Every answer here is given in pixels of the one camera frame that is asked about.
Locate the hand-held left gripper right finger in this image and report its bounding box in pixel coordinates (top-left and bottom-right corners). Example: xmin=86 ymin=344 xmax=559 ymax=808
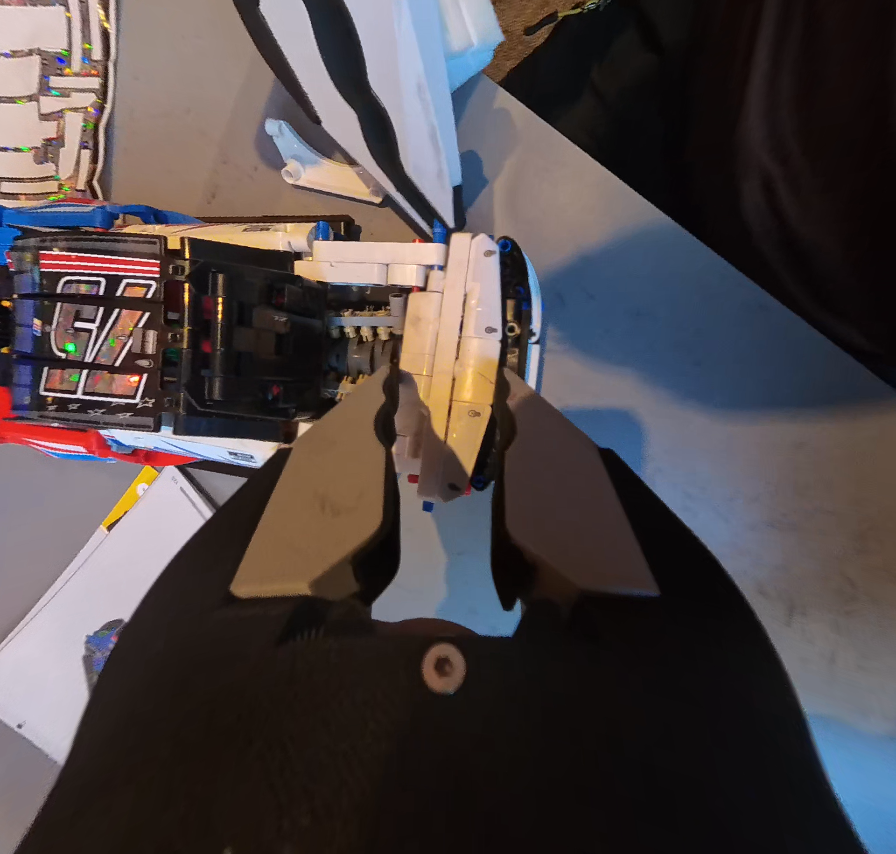
xmin=492 ymin=368 xmax=662 ymax=610

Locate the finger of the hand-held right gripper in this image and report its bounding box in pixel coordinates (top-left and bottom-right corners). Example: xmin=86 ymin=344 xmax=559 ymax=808
xmin=310 ymin=0 xmax=464 ymax=231
xmin=256 ymin=0 xmax=431 ymax=234

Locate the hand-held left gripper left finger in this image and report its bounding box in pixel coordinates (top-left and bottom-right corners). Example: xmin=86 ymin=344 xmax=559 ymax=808
xmin=230 ymin=364 xmax=402 ymax=599

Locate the white curved toy brick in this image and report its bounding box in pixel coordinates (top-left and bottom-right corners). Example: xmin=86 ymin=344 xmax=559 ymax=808
xmin=266 ymin=118 xmax=389 ymax=206

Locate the white toy brick panel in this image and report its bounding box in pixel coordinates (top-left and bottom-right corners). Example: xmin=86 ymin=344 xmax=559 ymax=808
xmin=392 ymin=233 xmax=505 ymax=505

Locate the toy brick race car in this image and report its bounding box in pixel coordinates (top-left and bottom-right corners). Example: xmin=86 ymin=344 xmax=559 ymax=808
xmin=0 ymin=200 xmax=543 ymax=514

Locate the holographic sticker sheet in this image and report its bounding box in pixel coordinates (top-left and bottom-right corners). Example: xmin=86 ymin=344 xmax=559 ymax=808
xmin=0 ymin=0 xmax=116 ymax=201

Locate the grey desk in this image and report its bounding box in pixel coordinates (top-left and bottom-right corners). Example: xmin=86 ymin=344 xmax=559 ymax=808
xmin=0 ymin=0 xmax=896 ymax=854

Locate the black backpack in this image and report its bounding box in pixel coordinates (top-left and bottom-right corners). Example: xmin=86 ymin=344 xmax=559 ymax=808
xmin=500 ymin=0 xmax=701 ymax=190

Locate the thick instruction booklet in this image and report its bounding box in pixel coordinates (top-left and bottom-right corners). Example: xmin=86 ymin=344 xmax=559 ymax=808
xmin=0 ymin=465 xmax=214 ymax=764

